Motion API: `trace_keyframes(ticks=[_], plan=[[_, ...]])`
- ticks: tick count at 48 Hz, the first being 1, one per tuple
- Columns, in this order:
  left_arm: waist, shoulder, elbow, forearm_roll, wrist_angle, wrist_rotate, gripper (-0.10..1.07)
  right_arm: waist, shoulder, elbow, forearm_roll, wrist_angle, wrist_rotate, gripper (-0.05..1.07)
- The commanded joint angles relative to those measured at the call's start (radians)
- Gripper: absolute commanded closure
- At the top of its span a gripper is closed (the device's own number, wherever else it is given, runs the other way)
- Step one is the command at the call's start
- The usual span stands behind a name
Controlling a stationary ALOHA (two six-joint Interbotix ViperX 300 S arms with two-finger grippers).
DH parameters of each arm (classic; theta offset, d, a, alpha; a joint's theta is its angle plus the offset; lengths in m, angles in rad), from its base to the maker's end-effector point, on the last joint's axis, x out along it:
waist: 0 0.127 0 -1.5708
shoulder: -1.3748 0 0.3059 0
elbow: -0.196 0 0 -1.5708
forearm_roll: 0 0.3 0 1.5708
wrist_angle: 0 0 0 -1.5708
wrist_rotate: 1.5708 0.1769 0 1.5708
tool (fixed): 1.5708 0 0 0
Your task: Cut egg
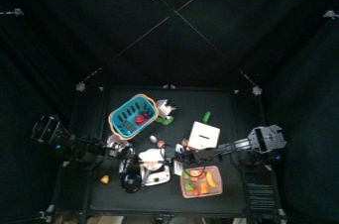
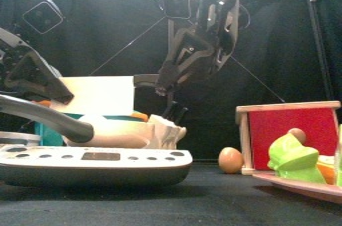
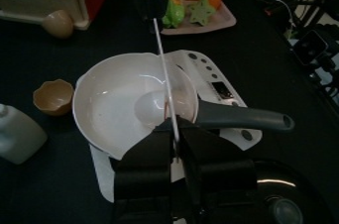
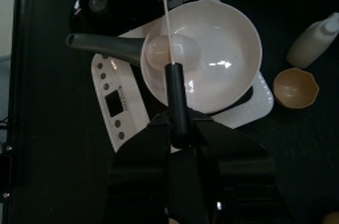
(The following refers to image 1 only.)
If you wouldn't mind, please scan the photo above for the thin white diagonal cord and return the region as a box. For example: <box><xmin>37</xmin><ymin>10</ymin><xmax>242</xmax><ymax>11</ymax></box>
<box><xmin>125</xmin><ymin>0</ymin><xmax>259</xmax><ymax>87</ymax></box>
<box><xmin>81</xmin><ymin>0</ymin><xmax>235</xmax><ymax>84</ymax></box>

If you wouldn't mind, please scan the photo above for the green toy leafy vegetable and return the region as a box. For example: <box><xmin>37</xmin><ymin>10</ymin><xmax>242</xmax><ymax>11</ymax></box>
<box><xmin>154</xmin><ymin>116</ymin><xmax>177</xmax><ymax>127</ymax></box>

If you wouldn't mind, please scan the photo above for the pink serving tray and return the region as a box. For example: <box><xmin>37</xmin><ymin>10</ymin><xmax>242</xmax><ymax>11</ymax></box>
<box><xmin>179</xmin><ymin>165</ymin><xmax>226</xmax><ymax>199</ymax></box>

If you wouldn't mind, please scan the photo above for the yellow toy banana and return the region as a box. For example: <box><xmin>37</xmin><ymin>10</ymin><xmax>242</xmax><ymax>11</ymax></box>
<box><xmin>206</xmin><ymin>170</ymin><xmax>221</xmax><ymax>189</ymax></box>

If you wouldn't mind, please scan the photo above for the orange toy segment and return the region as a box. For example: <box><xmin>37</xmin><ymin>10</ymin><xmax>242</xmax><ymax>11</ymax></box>
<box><xmin>199</xmin><ymin>181</ymin><xmax>213</xmax><ymax>195</ymax></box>

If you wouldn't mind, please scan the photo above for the white and black toy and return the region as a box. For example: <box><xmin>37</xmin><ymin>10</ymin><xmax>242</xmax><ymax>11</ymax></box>
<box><xmin>155</xmin><ymin>98</ymin><xmax>179</xmax><ymax>119</ymax></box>

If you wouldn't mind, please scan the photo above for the teal basket with orange rim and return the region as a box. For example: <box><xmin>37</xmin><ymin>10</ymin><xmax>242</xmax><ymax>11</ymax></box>
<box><xmin>107</xmin><ymin>93</ymin><xmax>159</xmax><ymax>141</ymax></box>

